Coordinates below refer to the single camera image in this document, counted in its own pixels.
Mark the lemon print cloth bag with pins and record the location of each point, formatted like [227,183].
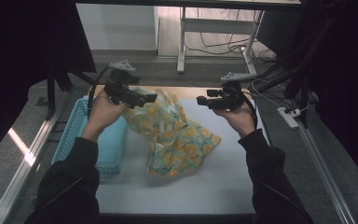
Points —
[174,140]

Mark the white frame desk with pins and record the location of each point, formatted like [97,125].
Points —
[214,25]

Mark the light blue plastic basket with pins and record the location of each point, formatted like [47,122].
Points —
[113,143]

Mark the black curtain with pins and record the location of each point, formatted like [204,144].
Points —
[18,46]
[354,77]

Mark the person's right hand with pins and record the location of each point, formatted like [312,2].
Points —
[240,119]

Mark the white power strip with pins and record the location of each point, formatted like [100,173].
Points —
[287,118]

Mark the wooden table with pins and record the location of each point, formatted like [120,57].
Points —
[186,91]

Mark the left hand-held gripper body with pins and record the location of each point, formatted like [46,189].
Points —
[118,85]

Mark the black tripod stand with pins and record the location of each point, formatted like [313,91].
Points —
[50,93]

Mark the white table mat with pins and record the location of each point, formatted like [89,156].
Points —
[223,186]

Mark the aluminium rail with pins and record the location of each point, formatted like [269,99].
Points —
[323,174]
[21,174]

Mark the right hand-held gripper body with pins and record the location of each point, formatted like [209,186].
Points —
[231,98]

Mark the black metal stand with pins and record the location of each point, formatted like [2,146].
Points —
[304,93]

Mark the person's left hand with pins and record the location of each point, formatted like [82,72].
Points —
[101,115]

